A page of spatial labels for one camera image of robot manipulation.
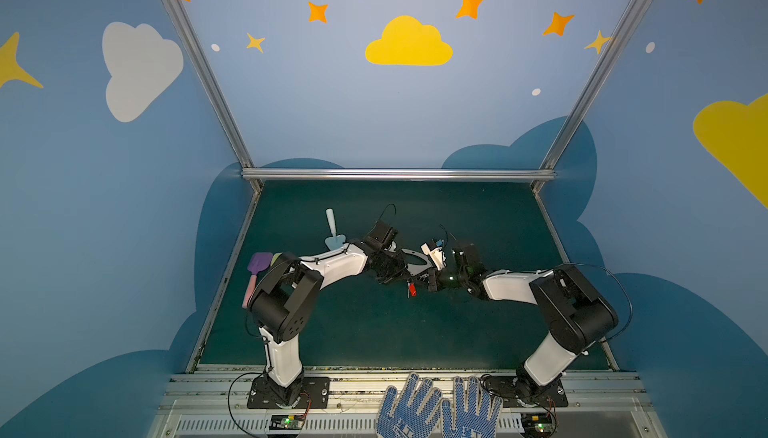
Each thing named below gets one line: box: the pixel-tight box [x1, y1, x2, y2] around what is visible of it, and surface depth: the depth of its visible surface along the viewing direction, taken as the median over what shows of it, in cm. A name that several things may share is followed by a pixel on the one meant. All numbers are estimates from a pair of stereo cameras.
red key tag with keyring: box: [406, 279, 417, 299], surface depth 92 cm
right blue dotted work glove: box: [441, 376, 503, 438], surface depth 73 cm
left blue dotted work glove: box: [376, 372, 442, 438], surface depth 73 cm
